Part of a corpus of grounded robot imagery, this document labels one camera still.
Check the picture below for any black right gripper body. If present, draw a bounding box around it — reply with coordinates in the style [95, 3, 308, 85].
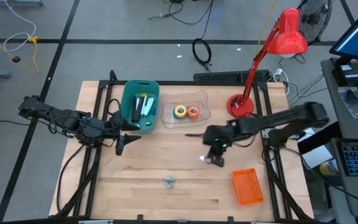
[203, 123, 241, 150]

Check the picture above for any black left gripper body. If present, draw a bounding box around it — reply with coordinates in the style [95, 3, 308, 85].
[109, 109, 126, 156]

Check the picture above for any lilac staple remover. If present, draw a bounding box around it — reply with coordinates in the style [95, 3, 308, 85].
[199, 154, 214, 165]

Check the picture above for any black stapler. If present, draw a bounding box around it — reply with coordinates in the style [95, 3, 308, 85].
[131, 95, 145, 123]

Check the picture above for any mint green stapler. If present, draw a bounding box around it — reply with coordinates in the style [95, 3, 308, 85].
[140, 95, 156, 116]

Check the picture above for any teal plastic bin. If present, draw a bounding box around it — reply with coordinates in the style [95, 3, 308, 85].
[120, 79, 160, 134]

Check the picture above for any orange tape roll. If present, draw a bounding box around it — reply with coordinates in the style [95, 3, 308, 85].
[186, 105, 201, 119]

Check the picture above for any blue-grey staple remover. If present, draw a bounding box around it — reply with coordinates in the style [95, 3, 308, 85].
[163, 177, 177, 189]

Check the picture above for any orange mesh basket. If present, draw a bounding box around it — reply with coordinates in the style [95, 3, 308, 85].
[231, 168, 265, 206]

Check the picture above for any clear plastic bin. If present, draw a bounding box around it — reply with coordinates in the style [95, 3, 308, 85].
[159, 90, 211, 129]

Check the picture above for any black keyboard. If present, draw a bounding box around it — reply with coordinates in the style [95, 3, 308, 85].
[193, 70, 272, 84]

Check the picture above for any white power adapter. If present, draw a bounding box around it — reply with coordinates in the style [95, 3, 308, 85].
[273, 68, 290, 96]

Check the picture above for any white paper sheet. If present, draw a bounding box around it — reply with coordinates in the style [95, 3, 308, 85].
[301, 144, 334, 169]

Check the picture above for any yellow bottle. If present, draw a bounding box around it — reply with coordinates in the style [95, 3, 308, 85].
[319, 159, 340, 177]

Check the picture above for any grey side desk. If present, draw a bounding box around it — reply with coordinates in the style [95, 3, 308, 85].
[320, 57, 358, 141]

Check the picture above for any red desk lamp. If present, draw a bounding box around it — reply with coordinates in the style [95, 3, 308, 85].
[227, 7, 309, 118]

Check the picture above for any clear plastic bag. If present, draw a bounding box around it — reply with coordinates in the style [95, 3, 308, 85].
[337, 86, 358, 119]

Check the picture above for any black mini computer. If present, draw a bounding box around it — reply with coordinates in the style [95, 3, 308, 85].
[332, 63, 358, 87]

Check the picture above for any black floor fan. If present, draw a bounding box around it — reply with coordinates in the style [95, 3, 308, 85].
[296, 0, 334, 46]

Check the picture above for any coiled black cable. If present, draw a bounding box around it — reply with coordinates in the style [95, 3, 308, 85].
[192, 38, 213, 66]

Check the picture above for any yellow plug cable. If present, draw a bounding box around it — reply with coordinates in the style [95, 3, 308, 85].
[28, 35, 40, 74]

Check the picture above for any white floor cable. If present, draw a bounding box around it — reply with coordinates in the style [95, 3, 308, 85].
[3, 0, 37, 52]

